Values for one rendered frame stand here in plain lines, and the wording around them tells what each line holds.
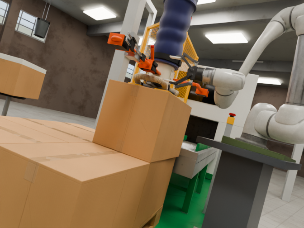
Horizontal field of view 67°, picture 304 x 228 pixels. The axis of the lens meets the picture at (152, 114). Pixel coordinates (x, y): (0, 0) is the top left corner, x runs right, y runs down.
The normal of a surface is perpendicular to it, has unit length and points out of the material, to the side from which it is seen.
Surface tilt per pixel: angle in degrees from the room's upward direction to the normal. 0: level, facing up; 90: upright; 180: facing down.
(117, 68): 90
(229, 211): 90
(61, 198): 90
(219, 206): 90
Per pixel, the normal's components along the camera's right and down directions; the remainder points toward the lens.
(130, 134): -0.37, -0.11
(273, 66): -0.64, -0.19
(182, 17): 0.44, -0.16
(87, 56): 0.72, 0.18
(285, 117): -0.82, -0.10
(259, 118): -0.76, -0.32
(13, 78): 0.05, 0.00
